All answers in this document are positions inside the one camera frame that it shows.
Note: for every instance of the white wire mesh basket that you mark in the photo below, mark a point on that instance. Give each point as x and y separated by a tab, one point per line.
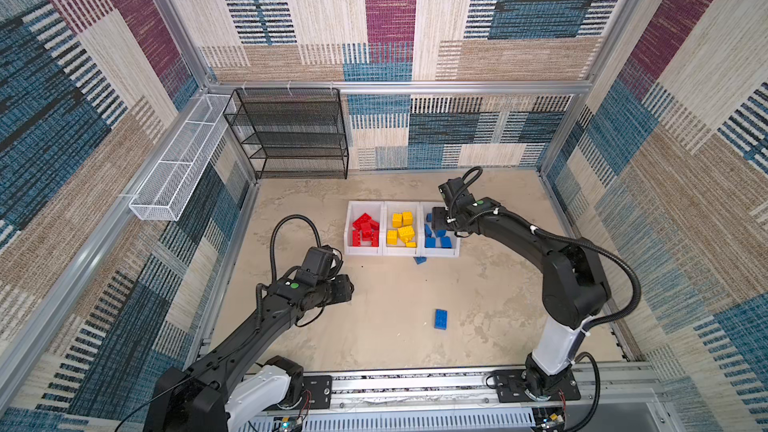
166	191

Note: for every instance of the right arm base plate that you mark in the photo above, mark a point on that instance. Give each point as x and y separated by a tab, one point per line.
530	385

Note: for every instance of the middle white bin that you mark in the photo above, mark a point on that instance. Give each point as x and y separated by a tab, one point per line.
400	250

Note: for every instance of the large red lego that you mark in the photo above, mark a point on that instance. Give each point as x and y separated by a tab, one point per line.
356	238
364	222

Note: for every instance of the large red lego bottom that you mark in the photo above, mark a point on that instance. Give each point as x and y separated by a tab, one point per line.
356	238

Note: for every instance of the aluminium front rail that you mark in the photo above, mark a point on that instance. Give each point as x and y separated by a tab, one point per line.
614	397

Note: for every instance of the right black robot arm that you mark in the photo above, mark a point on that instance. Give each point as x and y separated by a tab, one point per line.
574	290

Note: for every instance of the red lego long cluster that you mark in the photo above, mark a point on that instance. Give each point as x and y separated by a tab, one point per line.
372	240

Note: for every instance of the white bin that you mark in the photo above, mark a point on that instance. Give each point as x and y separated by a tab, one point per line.
354	210
425	216
400	250

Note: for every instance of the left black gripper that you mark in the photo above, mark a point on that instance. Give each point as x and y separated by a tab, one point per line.
343	290

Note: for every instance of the left white bin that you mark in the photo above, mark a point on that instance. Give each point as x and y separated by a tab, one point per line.
354	210

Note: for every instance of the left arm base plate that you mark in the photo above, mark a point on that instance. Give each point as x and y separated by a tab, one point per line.
311	392

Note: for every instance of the large red lego top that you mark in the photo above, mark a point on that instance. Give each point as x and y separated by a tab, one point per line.
364	222

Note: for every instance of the yellow studded lego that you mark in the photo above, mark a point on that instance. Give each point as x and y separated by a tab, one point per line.
406	233

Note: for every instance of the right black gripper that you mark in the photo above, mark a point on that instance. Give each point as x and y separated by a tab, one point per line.
438	221

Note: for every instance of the right white bin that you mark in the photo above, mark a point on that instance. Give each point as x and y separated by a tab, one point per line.
425	216

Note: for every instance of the black wire shelf rack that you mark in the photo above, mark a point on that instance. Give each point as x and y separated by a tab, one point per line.
290	133

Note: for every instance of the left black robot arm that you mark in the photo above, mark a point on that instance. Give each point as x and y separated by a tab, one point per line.
212	393

